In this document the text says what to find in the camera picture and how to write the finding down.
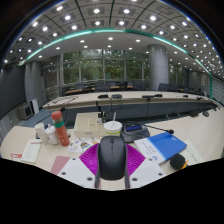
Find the beige organizer box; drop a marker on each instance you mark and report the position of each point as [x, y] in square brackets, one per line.
[86, 125]

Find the colourful sticker sheet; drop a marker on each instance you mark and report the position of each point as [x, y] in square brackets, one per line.
[81, 144]

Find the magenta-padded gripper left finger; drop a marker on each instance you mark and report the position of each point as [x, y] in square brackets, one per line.
[88, 158]

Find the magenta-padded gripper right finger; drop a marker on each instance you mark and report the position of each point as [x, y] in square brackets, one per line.
[136, 159]

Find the black computer mouse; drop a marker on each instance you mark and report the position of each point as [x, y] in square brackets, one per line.
[112, 158]

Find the group of dark chairs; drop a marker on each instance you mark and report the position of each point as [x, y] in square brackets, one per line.
[101, 87]

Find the blue and white book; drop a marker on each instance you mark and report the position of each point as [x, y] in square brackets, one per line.
[165, 144]

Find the red thermos bottle green band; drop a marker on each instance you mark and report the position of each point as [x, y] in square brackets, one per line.
[61, 130]

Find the long curved conference desk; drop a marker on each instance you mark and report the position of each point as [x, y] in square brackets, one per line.
[133, 97]

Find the white upright panel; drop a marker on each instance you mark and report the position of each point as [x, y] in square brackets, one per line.
[34, 106]

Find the pink mouse pad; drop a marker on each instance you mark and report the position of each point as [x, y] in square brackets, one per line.
[59, 164]

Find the red and white brochure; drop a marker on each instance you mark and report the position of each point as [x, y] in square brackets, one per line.
[15, 155]

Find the white paper leaflet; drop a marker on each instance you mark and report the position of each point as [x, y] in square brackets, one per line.
[31, 150]

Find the group of ceiling lights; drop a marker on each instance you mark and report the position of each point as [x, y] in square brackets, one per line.
[96, 11]

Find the green printed paper cup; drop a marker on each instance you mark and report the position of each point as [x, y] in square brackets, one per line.
[112, 129]

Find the dark conference microphone console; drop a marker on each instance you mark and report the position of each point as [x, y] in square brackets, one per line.
[135, 132]

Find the white lidded mug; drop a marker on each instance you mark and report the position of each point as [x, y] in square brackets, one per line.
[52, 135]

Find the white booklet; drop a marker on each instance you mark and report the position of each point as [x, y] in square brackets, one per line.
[195, 153]

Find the grey box appliance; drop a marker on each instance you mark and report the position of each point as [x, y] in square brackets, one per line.
[25, 111]

